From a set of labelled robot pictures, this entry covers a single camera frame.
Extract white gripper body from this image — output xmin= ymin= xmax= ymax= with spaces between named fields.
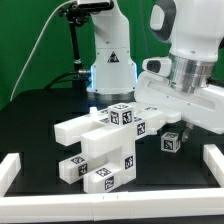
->
xmin=134 ymin=57 xmax=224 ymax=134

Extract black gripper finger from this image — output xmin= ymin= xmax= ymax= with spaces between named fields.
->
xmin=181 ymin=122 xmax=194 ymax=142

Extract white chair seat part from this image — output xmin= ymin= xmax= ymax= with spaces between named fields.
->
xmin=107 ymin=142 xmax=136 ymax=184

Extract white chair back part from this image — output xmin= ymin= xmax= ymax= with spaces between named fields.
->
xmin=54 ymin=102 xmax=181 ymax=158

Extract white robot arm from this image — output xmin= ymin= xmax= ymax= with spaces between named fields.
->
xmin=87 ymin=0 xmax=224 ymax=134

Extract white U-shaped fence frame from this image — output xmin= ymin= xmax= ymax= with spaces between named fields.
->
xmin=0 ymin=144 xmax=224 ymax=223

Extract black cables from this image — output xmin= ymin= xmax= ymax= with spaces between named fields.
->
xmin=45 ymin=69 xmax=92 ymax=90

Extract black camera stand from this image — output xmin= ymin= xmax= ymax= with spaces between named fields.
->
xmin=58 ymin=0 xmax=114 ymax=89

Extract white cable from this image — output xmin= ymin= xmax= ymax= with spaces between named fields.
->
xmin=9 ymin=0 xmax=78 ymax=102

